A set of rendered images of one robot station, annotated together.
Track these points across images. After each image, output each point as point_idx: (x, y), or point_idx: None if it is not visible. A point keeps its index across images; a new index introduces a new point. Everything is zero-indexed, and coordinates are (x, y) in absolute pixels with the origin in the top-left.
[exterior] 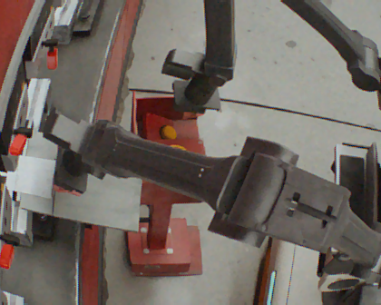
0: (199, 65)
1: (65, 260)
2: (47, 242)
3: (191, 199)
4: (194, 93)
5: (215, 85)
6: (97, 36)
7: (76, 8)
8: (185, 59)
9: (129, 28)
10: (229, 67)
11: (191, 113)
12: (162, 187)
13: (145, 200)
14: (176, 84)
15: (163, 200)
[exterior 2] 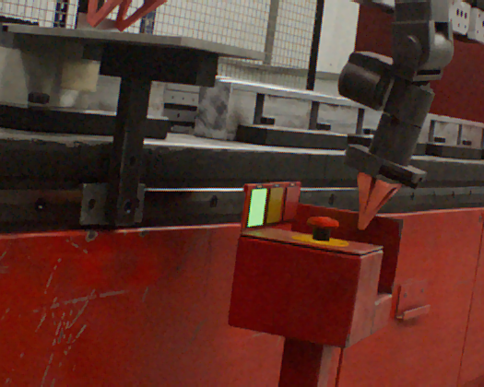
0: (391, 62)
1: (23, 133)
2: (12, 129)
3: (327, 322)
4: (379, 131)
5: (405, 77)
6: (276, 147)
7: (258, 122)
8: (374, 55)
9: (361, 381)
10: (425, 20)
11: (370, 178)
12: (281, 258)
13: (247, 306)
14: (360, 146)
15: (278, 313)
